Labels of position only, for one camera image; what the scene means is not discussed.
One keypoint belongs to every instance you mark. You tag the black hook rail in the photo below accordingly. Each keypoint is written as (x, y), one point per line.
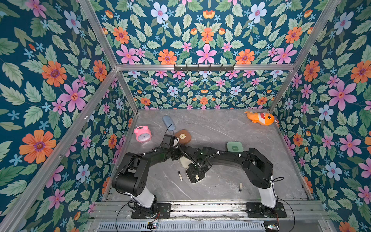
(204, 67)

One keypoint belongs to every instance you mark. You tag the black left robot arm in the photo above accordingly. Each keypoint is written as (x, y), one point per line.
(132, 174)

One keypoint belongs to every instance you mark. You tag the mint green clipper case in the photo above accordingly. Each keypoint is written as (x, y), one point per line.
(234, 147)

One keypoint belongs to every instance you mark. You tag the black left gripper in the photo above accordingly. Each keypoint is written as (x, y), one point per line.
(181, 152)

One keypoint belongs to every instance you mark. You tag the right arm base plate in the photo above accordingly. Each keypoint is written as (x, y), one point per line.
(257, 210)

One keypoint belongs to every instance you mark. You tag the cream clipper case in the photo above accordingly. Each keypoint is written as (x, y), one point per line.
(192, 170)

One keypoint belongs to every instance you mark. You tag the orange clownfish plush toy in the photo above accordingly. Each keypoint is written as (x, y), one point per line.
(262, 118)

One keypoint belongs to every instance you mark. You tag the small cream nail clipper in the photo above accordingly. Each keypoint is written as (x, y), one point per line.
(180, 175)

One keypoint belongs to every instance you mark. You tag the brown clipper case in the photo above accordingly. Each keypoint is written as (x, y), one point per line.
(183, 136)

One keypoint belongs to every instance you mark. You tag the aluminium front rail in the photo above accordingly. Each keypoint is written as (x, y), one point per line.
(236, 209)

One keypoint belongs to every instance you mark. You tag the blue denim pouch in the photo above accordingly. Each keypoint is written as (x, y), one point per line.
(168, 123)

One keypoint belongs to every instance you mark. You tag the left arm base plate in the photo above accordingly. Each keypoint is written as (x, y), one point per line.
(157, 210)

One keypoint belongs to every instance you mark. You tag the pink alarm clock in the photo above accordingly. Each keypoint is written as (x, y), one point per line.
(143, 134)

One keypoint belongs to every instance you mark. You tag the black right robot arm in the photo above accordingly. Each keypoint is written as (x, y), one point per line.
(256, 166)

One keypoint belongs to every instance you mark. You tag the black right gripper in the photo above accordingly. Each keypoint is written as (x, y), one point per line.
(197, 167)

